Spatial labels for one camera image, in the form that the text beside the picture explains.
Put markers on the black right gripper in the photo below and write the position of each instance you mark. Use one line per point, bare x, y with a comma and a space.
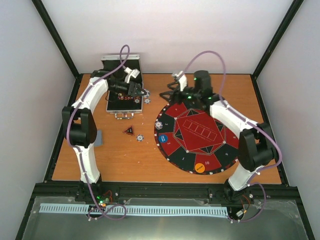
173, 93

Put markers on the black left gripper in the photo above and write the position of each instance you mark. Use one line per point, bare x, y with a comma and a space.
132, 88

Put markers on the poker chip stack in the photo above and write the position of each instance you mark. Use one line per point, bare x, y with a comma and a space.
158, 125

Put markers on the blue small blind button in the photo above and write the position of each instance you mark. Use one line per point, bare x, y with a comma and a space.
163, 138

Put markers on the orange big blind button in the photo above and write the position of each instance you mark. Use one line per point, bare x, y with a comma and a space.
199, 168

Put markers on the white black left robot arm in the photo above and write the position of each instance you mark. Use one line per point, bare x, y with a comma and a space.
78, 123

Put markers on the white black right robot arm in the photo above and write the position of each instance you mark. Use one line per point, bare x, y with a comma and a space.
256, 142

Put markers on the red dice row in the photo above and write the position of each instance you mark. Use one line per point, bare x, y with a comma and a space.
124, 98

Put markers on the aluminium poker chip case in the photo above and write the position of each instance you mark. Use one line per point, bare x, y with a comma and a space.
122, 106

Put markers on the round red black poker mat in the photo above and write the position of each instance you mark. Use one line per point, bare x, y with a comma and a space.
195, 137

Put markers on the grey card deck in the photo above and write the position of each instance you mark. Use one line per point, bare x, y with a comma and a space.
99, 139

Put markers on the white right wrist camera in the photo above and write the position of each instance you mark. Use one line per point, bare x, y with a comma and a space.
181, 79

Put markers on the light blue slotted cable duct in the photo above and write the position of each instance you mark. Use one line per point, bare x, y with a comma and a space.
137, 210

